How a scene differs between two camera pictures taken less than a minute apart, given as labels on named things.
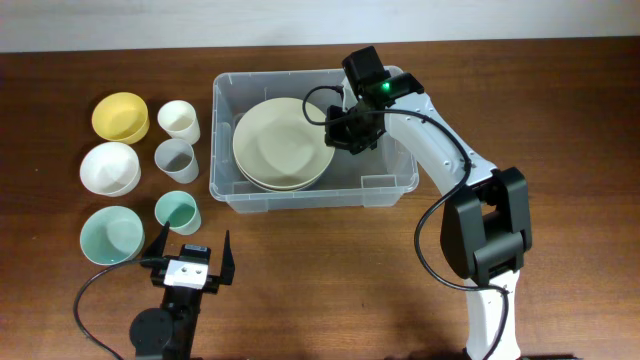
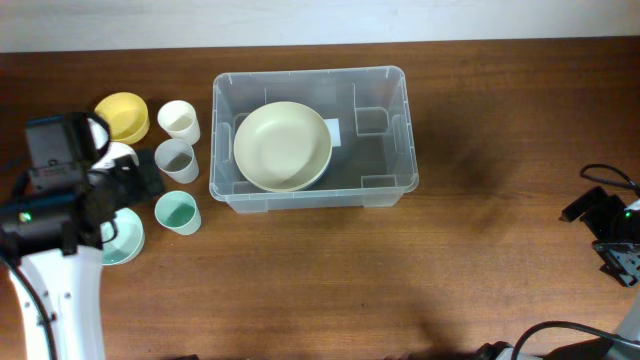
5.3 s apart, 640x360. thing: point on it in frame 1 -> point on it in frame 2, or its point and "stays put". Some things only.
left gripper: x=213 y=282 -> x=140 y=188
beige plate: x=277 y=147 stays put
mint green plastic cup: x=180 y=209 stays put
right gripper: x=335 y=135 -> x=624 y=267
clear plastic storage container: x=268 y=150 stays put
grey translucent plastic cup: x=176 y=158 stays put
